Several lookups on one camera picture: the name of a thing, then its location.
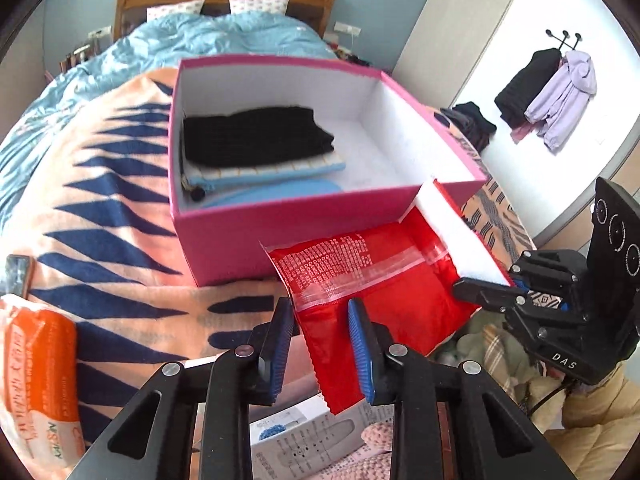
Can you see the beige wardrobe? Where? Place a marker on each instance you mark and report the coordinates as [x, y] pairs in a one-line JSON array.
[[450, 25]]

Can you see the black cloth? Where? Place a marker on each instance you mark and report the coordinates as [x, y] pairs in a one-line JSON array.
[[255, 135]]

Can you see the white patterned pillow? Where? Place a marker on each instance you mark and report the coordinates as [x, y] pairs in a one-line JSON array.
[[175, 9], [259, 6]]

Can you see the person's right forearm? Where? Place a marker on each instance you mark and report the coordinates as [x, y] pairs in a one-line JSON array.
[[600, 425]]

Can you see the dark smartphone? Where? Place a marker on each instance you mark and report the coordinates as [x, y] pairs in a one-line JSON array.
[[17, 275]]

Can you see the cream blue knit cloth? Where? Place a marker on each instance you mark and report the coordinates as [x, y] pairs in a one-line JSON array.
[[280, 172]]

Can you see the group of small bottles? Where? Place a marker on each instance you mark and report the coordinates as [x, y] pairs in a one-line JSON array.
[[75, 57]]

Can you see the lilac hanging jacket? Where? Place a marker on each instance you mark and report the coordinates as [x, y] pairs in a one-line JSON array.
[[565, 100]]

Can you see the black hanging jacket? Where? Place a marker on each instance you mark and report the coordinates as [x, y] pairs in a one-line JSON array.
[[530, 85]]

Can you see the pile of dark clothes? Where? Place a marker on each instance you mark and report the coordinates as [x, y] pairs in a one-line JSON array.
[[470, 122]]

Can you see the light blue duvet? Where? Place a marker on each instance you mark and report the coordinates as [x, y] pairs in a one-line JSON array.
[[225, 35]]

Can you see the dark bedside clutter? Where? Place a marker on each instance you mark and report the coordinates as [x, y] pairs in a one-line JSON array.
[[347, 54]]

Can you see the orange tissue packet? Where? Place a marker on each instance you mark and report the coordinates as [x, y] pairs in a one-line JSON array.
[[40, 370]]

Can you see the red plastic packet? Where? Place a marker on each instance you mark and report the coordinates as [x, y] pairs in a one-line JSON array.
[[390, 285]]

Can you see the orange blanket with navy triangles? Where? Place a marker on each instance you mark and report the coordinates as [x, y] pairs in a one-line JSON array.
[[125, 200]]

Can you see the pink knitted cloth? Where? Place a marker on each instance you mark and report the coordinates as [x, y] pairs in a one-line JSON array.
[[375, 440]]

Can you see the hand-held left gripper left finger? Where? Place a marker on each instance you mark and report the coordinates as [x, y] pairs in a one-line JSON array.
[[277, 340]]

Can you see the black coat hooks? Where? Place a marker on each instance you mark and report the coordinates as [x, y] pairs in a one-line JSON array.
[[565, 40]]

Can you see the pink cardboard box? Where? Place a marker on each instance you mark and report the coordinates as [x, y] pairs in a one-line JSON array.
[[250, 240]]

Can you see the white printed carton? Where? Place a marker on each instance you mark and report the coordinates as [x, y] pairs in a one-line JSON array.
[[300, 440]]

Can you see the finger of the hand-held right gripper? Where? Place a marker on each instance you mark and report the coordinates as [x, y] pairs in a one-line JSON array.
[[540, 265], [480, 295]]

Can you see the beige plaid cloth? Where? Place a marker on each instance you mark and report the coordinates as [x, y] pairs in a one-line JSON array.
[[500, 355]]

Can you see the white wall socket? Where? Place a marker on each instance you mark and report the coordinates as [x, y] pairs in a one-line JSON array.
[[100, 32], [347, 28]]

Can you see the green and white plush toy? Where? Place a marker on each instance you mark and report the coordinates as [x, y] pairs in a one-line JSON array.
[[470, 342]]

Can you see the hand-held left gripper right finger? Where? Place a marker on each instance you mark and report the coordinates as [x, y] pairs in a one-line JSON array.
[[360, 350]]

